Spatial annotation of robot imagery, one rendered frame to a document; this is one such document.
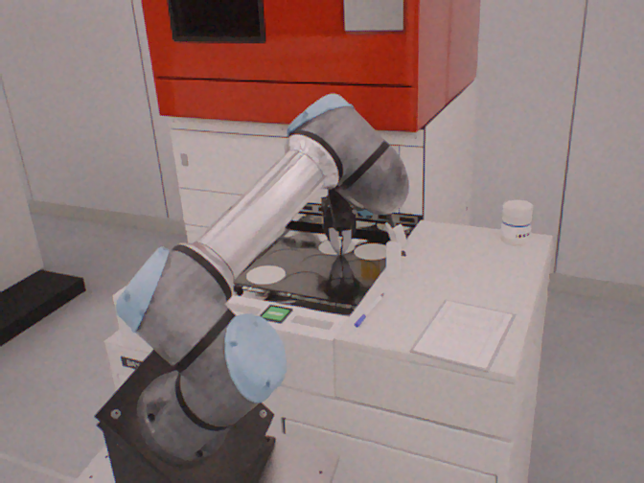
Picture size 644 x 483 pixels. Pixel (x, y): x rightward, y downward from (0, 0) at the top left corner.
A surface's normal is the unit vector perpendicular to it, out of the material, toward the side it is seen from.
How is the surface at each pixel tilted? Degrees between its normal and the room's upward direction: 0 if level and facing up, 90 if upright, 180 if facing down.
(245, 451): 45
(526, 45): 90
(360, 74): 90
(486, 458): 90
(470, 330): 0
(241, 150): 90
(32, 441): 0
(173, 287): 49
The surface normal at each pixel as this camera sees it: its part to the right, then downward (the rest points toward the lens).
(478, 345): -0.05, -0.91
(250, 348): 0.73, -0.51
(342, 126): 0.32, -0.30
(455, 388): -0.41, 0.40
